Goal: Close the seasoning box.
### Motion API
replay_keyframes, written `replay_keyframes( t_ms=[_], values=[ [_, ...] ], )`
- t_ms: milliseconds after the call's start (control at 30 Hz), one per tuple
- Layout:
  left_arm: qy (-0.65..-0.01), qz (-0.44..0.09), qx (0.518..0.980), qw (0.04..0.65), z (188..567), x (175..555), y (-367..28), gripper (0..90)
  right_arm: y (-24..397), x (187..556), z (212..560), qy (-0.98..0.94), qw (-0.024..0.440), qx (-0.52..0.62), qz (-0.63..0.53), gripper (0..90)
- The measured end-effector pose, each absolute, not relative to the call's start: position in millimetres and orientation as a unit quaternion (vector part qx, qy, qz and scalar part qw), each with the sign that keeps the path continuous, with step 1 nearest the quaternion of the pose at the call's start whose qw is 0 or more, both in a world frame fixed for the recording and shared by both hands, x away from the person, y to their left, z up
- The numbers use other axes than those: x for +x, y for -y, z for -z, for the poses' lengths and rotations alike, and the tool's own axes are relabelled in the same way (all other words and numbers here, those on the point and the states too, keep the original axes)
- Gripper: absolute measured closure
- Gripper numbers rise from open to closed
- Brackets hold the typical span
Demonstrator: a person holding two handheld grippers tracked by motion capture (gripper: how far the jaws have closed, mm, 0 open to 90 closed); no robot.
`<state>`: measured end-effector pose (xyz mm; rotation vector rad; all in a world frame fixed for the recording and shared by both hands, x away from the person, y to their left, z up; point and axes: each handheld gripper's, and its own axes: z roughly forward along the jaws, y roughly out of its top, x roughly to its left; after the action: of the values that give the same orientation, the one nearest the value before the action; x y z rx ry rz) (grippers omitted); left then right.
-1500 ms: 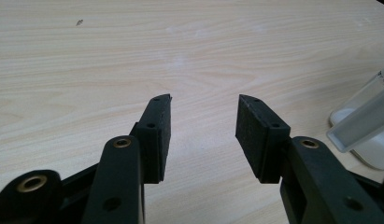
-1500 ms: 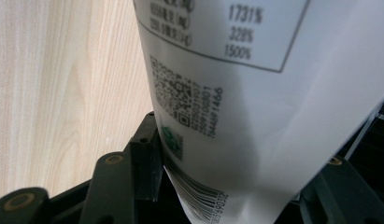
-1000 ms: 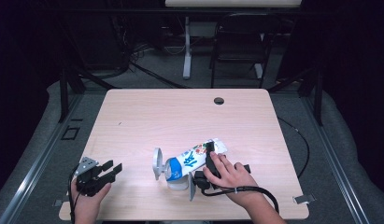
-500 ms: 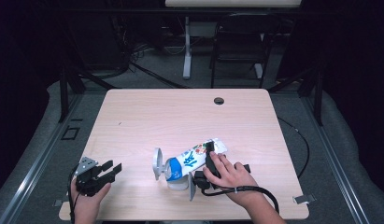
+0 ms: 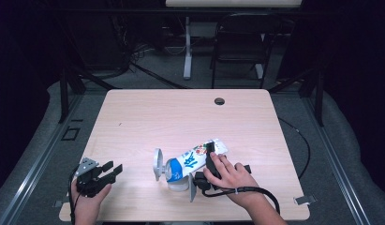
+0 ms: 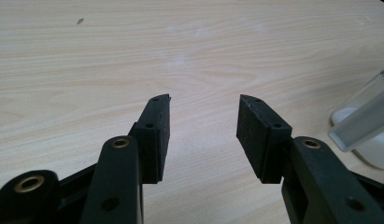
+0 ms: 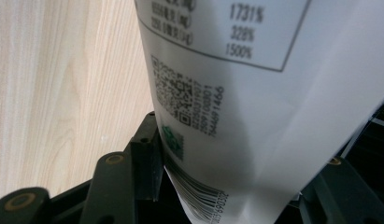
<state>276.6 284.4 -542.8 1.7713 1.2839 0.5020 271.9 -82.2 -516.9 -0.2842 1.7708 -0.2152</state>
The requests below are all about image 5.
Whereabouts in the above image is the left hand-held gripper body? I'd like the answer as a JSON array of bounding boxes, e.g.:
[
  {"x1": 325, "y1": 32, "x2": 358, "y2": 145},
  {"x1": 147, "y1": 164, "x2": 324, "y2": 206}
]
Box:
[{"x1": 74, "y1": 157, "x2": 117, "y2": 199}]

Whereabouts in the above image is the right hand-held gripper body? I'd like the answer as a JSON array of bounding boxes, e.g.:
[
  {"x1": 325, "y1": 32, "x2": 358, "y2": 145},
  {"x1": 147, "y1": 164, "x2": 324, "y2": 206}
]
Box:
[{"x1": 188, "y1": 164, "x2": 253, "y2": 203}]

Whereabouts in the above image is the white and blue milk bag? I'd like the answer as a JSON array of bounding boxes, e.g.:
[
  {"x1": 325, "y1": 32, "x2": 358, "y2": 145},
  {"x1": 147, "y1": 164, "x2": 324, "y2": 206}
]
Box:
[{"x1": 165, "y1": 138, "x2": 230, "y2": 184}]

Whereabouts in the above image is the clear jar with white lid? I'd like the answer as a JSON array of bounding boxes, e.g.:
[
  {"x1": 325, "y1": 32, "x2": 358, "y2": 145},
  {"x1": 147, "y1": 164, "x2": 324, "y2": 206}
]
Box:
[{"x1": 153, "y1": 147, "x2": 191, "y2": 192}]

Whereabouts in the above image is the person's left hand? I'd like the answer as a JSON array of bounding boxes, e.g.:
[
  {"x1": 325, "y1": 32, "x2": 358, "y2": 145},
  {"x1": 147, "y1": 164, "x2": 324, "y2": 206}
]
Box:
[{"x1": 70, "y1": 180, "x2": 112, "y2": 220}]

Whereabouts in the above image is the person's right hand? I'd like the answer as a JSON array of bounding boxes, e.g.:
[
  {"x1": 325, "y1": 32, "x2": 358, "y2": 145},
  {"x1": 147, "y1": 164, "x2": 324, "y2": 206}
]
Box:
[{"x1": 202, "y1": 151, "x2": 260, "y2": 209}]

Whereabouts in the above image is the grey tape strip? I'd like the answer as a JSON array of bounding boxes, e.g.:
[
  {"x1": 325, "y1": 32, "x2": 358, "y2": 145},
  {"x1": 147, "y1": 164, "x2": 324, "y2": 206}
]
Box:
[
  {"x1": 52, "y1": 196, "x2": 72, "y2": 209},
  {"x1": 293, "y1": 194, "x2": 317, "y2": 206}
]

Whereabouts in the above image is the white desk leg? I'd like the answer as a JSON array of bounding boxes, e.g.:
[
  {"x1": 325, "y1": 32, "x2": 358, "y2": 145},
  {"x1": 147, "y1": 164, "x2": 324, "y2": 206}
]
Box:
[{"x1": 183, "y1": 16, "x2": 194, "y2": 81}]

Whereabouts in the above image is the black folding chair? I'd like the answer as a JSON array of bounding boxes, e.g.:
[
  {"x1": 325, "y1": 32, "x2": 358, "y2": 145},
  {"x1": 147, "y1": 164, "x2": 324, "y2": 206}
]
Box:
[{"x1": 209, "y1": 12, "x2": 286, "y2": 90}]

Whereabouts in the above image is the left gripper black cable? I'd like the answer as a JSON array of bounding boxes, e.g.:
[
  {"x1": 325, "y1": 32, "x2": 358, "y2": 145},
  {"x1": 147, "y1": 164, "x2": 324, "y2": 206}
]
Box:
[{"x1": 67, "y1": 167, "x2": 81, "y2": 225}]

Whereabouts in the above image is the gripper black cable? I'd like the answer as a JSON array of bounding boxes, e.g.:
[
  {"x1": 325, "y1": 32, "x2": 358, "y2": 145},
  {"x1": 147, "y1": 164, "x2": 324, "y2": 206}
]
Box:
[
  {"x1": 67, "y1": 167, "x2": 81, "y2": 225},
  {"x1": 200, "y1": 185, "x2": 282, "y2": 216}
]

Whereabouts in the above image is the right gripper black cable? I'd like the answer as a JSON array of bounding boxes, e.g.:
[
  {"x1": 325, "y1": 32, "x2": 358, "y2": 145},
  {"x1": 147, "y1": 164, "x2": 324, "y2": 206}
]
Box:
[{"x1": 200, "y1": 185, "x2": 282, "y2": 216}]

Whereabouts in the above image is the aluminium floor rail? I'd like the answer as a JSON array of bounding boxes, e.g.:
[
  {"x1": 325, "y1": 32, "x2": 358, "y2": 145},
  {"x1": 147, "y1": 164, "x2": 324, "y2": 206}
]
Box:
[
  {"x1": 302, "y1": 97, "x2": 373, "y2": 225},
  {"x1": 0, "y1": 93, "x2": 85, "y2": 225}
]

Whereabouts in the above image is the black metal frame post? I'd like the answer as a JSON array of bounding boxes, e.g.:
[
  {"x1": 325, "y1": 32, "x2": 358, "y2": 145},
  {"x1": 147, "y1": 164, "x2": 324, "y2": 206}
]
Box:
[
  {"x1": 58, "y1": 67, "x2": 70, "y2": 125},
  {"x1": 315, "y1": 69, "x2": 325, "y2": 128}
]

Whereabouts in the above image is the thick black floor cable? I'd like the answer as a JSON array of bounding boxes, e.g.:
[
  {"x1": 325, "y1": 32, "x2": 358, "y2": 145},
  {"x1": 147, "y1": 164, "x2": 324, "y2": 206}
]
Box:
[{"x1": 129, "y1": 60, "x2": 188, "y2": 90}]

